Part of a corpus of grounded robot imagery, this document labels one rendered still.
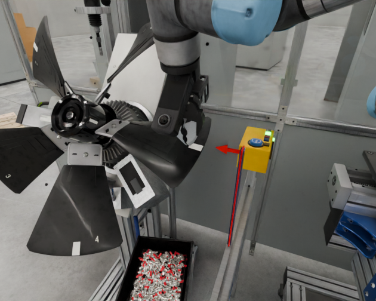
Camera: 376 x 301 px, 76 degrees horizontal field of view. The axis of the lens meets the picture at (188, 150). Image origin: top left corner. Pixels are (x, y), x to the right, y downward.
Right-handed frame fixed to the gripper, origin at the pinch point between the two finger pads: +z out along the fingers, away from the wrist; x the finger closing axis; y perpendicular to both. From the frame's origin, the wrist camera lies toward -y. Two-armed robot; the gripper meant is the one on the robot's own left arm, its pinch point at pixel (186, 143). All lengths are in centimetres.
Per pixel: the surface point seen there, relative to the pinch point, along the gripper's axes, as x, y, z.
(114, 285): 48, -24, 111
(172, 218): 31, 23, 108
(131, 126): 17.2, 3.1, 1.8
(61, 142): 39.6, -3.5, 7.5
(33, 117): 64, 7, 12
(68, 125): 30.9, -3.7, -1.7
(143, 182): 13.6, -4.3, 16.2
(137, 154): 10.0, -6.0, 0.6
